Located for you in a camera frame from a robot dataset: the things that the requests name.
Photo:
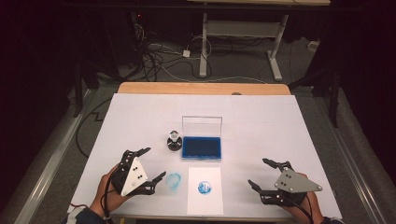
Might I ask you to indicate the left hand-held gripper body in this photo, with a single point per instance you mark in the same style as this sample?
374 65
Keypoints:
132 177

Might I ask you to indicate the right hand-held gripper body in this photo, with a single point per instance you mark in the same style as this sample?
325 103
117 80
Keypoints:
295 183

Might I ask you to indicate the black stamp with crystal knob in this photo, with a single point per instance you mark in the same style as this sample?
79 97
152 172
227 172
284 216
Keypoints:
174 141

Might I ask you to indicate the white paper sheet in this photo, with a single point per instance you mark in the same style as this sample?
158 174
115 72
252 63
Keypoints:
214 202

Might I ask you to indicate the blue ink pad clear case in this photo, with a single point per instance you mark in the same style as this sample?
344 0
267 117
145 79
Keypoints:
201 147

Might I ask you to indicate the person's right hand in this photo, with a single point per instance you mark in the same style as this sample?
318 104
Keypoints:
311 205

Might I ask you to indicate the person's left hand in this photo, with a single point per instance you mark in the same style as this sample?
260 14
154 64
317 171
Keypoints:
107 193

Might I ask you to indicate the black stand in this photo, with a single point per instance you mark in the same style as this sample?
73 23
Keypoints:
77 93
334 96

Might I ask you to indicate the wooden table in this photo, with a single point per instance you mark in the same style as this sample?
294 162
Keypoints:
202 88

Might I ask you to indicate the small white power adapter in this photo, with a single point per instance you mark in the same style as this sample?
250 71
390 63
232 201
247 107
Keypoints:
186 53

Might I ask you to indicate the white box on floor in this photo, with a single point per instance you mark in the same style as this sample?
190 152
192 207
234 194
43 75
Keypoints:
313 45

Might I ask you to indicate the metal floor rail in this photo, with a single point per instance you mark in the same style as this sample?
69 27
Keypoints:
53 161
351 158

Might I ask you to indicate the white desk frame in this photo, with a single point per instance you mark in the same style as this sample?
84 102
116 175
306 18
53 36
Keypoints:
243 28

